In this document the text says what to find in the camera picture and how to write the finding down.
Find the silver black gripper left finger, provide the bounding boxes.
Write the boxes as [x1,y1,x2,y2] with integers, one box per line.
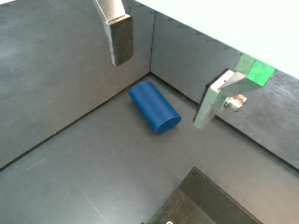
[92,0,134,67]

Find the blue oval cylinder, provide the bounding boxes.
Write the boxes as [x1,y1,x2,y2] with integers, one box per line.
[128,81,182,134]

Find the silver green gripper right finger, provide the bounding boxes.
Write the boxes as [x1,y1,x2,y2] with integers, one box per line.
[194,53,277,129]

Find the black cradle fixture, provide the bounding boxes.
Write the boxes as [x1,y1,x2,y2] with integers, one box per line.
[147,167,263,224]

